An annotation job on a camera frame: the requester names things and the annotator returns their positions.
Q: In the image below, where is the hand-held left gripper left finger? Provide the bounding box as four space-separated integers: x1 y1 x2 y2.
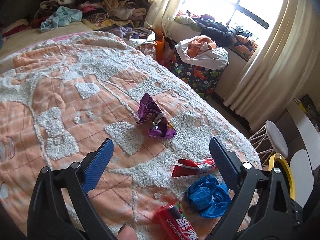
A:
26 138 118 240

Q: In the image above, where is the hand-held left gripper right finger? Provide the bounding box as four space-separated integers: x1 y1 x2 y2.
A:
205 136 300 240

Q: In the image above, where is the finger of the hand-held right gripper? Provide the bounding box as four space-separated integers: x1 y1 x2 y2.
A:
294 200 304 232

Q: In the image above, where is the yellow rimmed trash bin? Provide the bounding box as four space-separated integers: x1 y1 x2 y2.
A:
268 153 296 200

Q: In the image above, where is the person's left hand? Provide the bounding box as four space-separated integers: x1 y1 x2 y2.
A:
117 226 138 240

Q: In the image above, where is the dark red snack wrapper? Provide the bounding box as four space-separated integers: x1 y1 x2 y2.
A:
172 157 218 178

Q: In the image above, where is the crumpled blue plastic bag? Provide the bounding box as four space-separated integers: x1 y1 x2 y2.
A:
186 175 232 218

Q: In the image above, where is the white chair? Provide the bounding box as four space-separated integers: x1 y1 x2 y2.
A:
290 149 315 208

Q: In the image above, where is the white stool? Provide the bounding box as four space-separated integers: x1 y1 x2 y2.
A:
249 120 289 165

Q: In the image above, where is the purple foil wrapper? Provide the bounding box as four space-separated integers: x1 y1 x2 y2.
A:
136 93 176 139

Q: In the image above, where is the red tube snack packet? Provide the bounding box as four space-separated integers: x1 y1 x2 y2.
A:
152 204 200 240

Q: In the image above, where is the white desk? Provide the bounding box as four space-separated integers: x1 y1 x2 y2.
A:
286 102 320 170

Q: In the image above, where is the dark floral storage bag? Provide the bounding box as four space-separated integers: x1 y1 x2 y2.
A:
169 47 224 100

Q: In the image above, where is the orange white fleece blanket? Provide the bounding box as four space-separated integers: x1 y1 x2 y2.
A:
0 31 262 240

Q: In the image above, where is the wide cream curtain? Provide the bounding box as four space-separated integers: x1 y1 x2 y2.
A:
222 0 320 130

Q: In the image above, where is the black yellow device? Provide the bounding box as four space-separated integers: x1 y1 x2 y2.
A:
294 94 320 130

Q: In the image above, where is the white plastic laundry bag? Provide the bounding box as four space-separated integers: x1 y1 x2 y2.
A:
175 35 229 70

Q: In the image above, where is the orange towel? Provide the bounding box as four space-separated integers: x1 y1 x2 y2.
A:
186 36 217 58

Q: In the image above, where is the orange patterned garment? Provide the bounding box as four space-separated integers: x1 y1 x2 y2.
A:
232 34 258 60

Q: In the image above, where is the orange bag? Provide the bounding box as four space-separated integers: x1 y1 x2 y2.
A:
152 30 165 60

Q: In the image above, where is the grey purple garment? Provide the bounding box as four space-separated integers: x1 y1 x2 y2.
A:
107 26 155 47

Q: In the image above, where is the dark padded jacket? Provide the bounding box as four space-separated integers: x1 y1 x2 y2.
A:
194 17 235 47

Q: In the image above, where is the beige bed sheet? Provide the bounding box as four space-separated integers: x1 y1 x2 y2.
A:
0 21 93 60

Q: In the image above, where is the colourful bedding on sill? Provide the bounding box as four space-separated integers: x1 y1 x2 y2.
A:
174 10 200 25

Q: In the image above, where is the light blue garment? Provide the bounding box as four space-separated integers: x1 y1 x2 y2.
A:
40 6 83 32

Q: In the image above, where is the pile of mixed clothes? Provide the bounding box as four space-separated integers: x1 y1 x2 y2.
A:
30 0 150 30

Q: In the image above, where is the narrow cream curtain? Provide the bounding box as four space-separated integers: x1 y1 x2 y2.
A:
144 0 195 34

